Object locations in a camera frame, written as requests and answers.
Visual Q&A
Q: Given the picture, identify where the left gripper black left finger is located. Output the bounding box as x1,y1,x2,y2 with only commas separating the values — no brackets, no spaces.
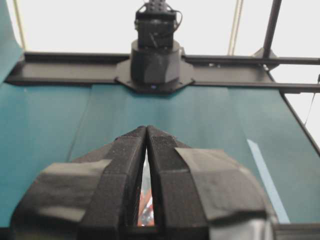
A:
10,126,147,240

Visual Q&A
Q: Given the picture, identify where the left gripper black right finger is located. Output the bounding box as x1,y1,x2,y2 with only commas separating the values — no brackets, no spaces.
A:
146,125,277,240

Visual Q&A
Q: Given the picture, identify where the clear zip bag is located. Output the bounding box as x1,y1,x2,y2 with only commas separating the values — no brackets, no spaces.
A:
137,159,155,227

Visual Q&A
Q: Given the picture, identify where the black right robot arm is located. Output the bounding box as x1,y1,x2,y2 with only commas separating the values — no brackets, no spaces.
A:
130,0,181,85

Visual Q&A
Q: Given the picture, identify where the light blue tape strip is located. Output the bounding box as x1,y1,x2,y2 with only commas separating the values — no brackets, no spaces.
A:
247,139,291,224

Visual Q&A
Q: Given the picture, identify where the black metal frame rail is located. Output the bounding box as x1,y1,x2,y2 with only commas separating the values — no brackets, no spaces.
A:
5,52,320,95

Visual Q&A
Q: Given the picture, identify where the black upright frame post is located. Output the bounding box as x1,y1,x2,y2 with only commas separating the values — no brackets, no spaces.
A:
262,0,282,58

